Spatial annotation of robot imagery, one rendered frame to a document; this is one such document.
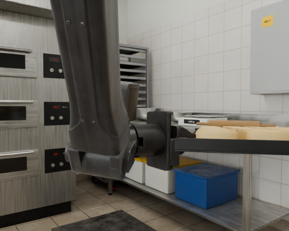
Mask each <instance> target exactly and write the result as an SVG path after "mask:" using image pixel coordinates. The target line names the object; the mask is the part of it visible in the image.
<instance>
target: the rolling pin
mask: <svg viewBox="0 0 289 231"><path fill-rule="evenodd" d="M196 125H203V126H217V127H223V126H231V127H276V125H275V124H260V121H227V120H209V122H197V123H196Z"/></svg>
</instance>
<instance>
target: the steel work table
mask: <svg viewBox="0 0 289 231"><path fill-rule="evenodd" d="M192 115H219V116H226V118H227V119H228V121H260V124H275V125H276V126H278V127H289V115H267V114H233V113H199V112H193V113H192ZM129 124H147V122H146V121H140V120H138V119H136V120H134V121H130V122H129ZM182 127H184V128H185V129H187V130H188V131H189V132H191V133H194V132H195V128H200V127H197V126H182ZM119 181H121V180H119ZM122 182H124V183H126V184H128V185H131V186H133V187H135V188H137V189H139V190H142V191H144V192H146V193H149V194H151V195H153V196H156V197H158V198H160V199H162V200H165V201H167V202H169V203H172V204H174V205H176V206H178V207H181V208H183V209H185V210H187V211H189V212H192V213H194V214H196V215H199V216H201V217H203V218H205V219H208V220H210V221H212V222H215V223H217V224H219V225H221V226H224V227H226V228H228V229H231V230H233V231H258V230H260V229H262V228H264V227H266V226H268V225H270V224H272V223H274V222H276V221H278V220H280V219H282V218H284V217H286V216H288V215H289V211H287V210H284V209H280V208H277V207H274V206H271V205H268V204H264V203H261V202H257V201H255V200H251V191H252V154H243V196H239V195H238V196H237V198H236V199H233V200H230V201H228V202H225V203H222V204H220V205H217V206H214V207H212V208H209V209H204V208H201V207H199V206H196V205H193V204H191V203H188V202H185V201H183V200H181V199H178V198H176V197H175V192H173V193H170V194H166V193H164V192H161V191H158V190H156V189H154V188H151V187H149V186H146V184H145V183H143V184H141V183H139V182H136V181H134V180H132V179H129V178H127V177H125V176H124V179H123V180H122ZM108 195H112V179H110V178H108Z"/></svg>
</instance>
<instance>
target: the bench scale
mask: <svg viewBox="0 0 289 231"><path fill-rule="evenodd" d="M209 120H228V119H227V118H226V116H225V115H185V117H179V118H178V125H180V126H191V127H201V126H203V125H196V123H197V122H209Z"/></svg>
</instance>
